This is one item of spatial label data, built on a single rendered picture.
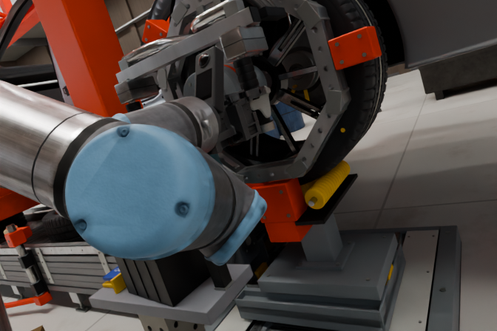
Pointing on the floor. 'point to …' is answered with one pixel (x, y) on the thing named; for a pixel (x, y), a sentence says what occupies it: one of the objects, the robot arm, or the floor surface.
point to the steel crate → (459, 71)
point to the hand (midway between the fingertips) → (257, 90)
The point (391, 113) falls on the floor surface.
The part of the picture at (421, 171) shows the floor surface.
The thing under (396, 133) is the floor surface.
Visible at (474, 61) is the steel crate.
